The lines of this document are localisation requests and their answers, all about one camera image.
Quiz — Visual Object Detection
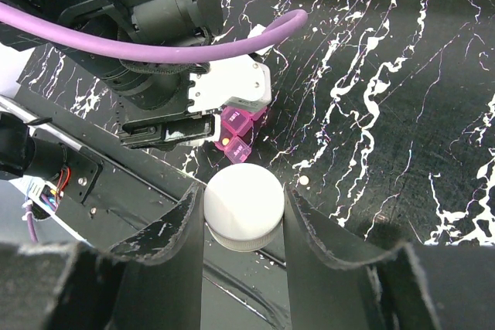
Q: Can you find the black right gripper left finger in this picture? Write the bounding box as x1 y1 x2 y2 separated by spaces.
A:
1 183 204 329

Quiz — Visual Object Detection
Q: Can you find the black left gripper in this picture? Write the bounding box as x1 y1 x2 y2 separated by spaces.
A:
118 113 217 151

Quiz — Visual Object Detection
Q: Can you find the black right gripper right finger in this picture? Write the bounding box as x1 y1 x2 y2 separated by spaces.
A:
283 187 494 329

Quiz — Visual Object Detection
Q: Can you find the pink weekly pill organizer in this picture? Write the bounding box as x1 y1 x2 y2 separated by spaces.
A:
214 106 268 164

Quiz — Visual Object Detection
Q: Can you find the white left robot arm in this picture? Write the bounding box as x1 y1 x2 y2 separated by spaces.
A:
2 0 224 151

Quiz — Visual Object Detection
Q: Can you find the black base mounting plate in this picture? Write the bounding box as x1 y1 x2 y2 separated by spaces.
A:
1 88 292 329

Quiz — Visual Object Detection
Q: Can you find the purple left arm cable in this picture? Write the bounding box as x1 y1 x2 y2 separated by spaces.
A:
0 1 309 65

